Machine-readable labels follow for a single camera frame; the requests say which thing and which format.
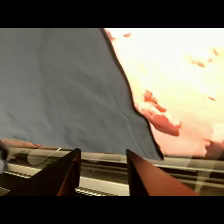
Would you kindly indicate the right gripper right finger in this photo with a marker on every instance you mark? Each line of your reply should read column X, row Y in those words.
column 150, row 180

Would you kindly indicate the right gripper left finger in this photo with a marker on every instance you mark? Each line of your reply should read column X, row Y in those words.
column 60, row 176

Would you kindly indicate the grey garment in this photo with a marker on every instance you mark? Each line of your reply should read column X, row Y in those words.
column 66, row 86

